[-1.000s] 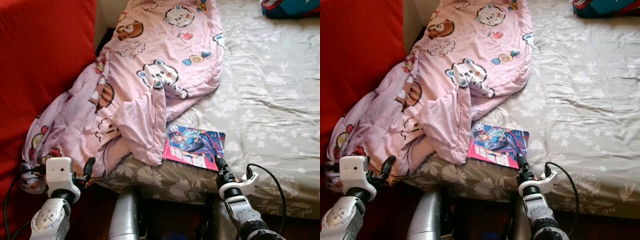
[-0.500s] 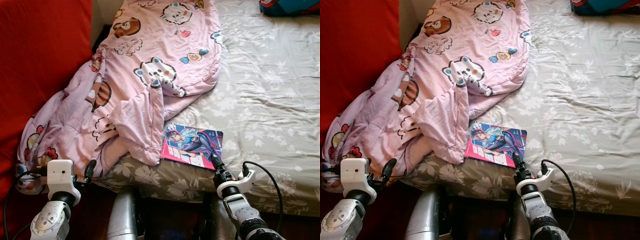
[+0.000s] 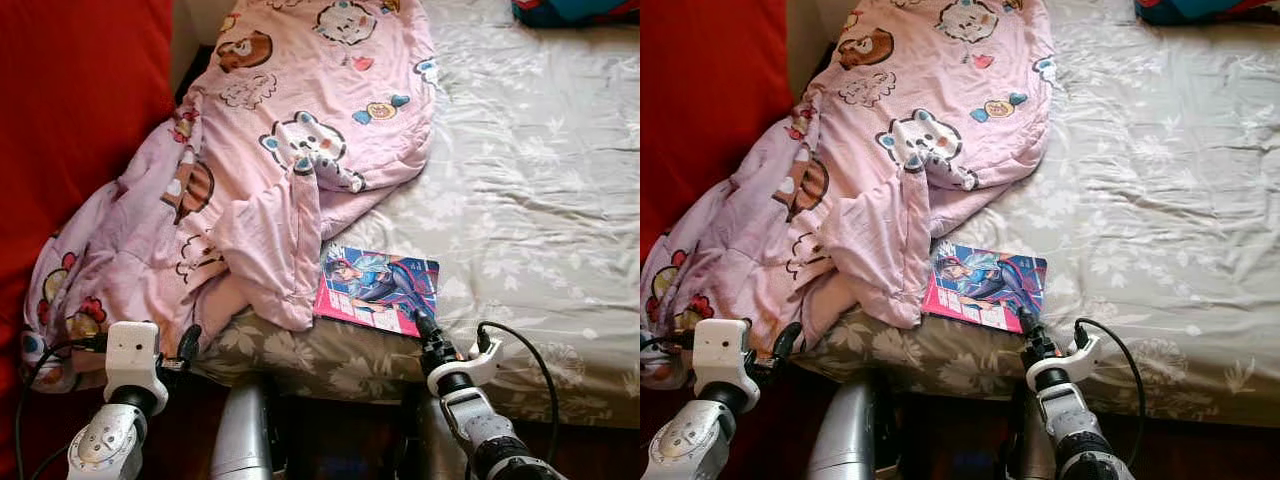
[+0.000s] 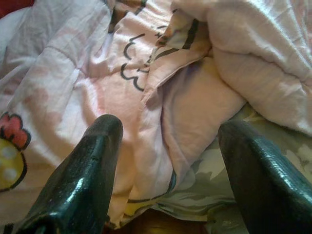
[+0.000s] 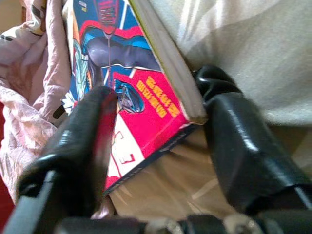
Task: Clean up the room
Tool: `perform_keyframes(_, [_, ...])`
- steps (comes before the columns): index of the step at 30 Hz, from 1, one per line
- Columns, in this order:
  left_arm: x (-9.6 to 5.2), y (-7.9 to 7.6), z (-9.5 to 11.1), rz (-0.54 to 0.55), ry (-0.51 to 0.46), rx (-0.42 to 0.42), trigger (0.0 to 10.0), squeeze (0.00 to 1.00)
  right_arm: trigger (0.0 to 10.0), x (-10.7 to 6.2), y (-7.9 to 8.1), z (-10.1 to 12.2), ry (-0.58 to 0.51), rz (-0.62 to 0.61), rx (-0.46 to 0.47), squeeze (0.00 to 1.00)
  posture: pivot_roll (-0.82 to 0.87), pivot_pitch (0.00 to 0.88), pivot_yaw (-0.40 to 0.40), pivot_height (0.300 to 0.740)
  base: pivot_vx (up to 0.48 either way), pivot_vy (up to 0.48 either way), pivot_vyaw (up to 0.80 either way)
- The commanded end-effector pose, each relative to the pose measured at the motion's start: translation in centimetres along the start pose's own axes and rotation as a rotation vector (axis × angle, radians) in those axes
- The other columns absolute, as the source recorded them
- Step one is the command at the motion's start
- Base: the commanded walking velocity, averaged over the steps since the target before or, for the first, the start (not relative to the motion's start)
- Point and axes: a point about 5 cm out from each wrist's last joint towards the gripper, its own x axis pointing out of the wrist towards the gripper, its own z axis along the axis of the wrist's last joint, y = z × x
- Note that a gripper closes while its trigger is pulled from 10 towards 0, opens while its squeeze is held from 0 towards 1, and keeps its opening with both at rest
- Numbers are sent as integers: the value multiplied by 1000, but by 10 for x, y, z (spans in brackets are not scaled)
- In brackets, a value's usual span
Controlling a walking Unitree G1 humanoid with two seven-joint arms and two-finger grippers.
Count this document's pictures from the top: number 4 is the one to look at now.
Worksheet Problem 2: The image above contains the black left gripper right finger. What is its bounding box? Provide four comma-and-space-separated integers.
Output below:
217, 121, 312, 234

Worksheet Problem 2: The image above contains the pink cartoon blanket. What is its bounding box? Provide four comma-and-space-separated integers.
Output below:
0, 0, 312, 230

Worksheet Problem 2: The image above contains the large red cushion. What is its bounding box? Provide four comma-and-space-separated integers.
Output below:
0, 0, 34, 20

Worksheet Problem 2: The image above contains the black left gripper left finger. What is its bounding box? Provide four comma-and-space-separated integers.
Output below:
14, 114, 126, 234

